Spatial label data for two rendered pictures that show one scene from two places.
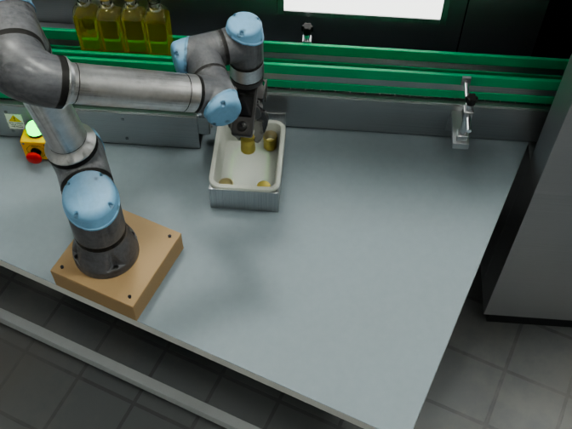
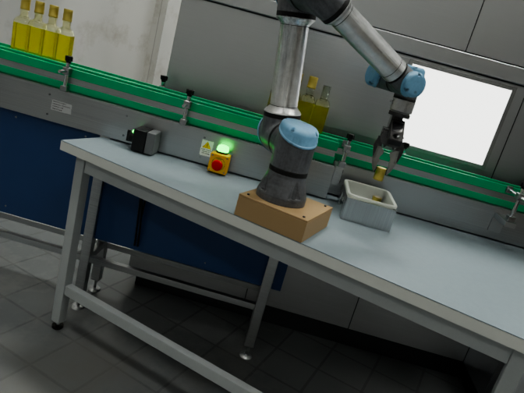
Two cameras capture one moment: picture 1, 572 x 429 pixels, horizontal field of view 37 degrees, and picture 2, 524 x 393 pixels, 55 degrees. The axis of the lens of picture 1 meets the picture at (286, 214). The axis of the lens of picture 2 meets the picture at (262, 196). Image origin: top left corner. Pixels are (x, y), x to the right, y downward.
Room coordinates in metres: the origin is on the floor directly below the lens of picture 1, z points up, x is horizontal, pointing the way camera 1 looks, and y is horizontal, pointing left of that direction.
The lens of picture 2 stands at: (-0.39, 0.53, 1.24)
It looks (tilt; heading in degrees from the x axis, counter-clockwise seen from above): 17 degrees down; 358
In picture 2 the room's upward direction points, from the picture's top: 15 degrees clockwise
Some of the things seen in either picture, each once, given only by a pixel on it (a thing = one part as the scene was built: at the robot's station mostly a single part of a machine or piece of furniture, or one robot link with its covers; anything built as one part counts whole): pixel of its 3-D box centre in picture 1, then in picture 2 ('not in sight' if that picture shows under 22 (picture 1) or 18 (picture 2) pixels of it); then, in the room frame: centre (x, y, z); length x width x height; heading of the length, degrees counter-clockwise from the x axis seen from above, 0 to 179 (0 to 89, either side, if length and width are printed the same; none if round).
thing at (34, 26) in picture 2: not in sight; (36, 38); (1.65, 1.47, 1.02); 0.06 x 0.06 x 0.28; 86
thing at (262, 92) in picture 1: (248, 90); (394, 129); (1.33, 0.09, 1.07); 0.09 x 0.08 x 0.12; 170
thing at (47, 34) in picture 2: not in sight; (49, 42); (1.65, 1.41, 1.02); 0.06 x 0.06 x 0.28; 86
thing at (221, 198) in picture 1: (249, 157); (364, 203); (1.36, 0.09, 0.79); 0.27 x 0.17 x 0.08; 176
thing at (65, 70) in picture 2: not in sight; (63, 74); (1.47, 1.26, 0.94); 0.07 x 0.04 x 0.13; 176
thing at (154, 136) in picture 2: not in sight; (146, 140); (1.42, 0.92, 0.79); 0.08 x 0.08 x 0.08; 86
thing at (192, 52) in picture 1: (201, 58); (387, 77); (1.27, 0.18, 1.23); 0.11 x 0.11 x 0.08; 20
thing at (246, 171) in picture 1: (248, 163); (366, 203); (1.34, 0.10, 0.80); 0.22 x 0.17 x 0.09; 176
